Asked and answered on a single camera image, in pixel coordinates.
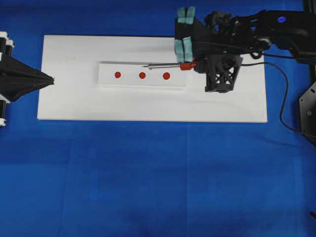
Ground white foam board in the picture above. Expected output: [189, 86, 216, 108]
[38, 35, 268, 123]

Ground black cable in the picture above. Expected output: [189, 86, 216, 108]
[195, 40, 316, 136]

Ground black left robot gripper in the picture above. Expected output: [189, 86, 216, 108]
[0, 31, 54, 127]

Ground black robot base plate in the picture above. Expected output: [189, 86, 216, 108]
[299, 82, 316, 146]

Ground clear acrylic plate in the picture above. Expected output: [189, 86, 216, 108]
[96, 61, 187, 90]

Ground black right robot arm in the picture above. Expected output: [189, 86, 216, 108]
[174, 7, 316, 91]

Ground soldering iron with red collar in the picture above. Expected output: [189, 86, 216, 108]
[143, 62, 198, 71]

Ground middle red dot mark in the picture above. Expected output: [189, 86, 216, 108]
[139, 72, 146, 79]

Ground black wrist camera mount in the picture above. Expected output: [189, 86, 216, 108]
[194, 54, 243, 93]

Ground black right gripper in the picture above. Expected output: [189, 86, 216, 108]
[174, 6, 257, 62]

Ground blue table cloth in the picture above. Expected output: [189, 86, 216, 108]
[0, 0, 316, 237]

